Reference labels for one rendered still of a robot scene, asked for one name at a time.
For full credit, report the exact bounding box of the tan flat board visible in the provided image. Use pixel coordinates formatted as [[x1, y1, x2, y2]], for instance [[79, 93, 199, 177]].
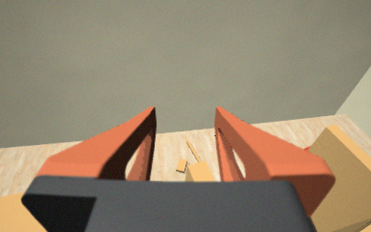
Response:
[[0, 191, 46, 232]]

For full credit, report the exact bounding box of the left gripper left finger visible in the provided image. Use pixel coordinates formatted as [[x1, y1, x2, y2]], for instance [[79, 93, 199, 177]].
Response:
[[35, 106, 157, 181]]

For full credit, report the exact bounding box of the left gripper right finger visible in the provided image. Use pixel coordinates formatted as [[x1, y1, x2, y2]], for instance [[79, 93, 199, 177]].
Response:
[[214, 106, 336, 217]]

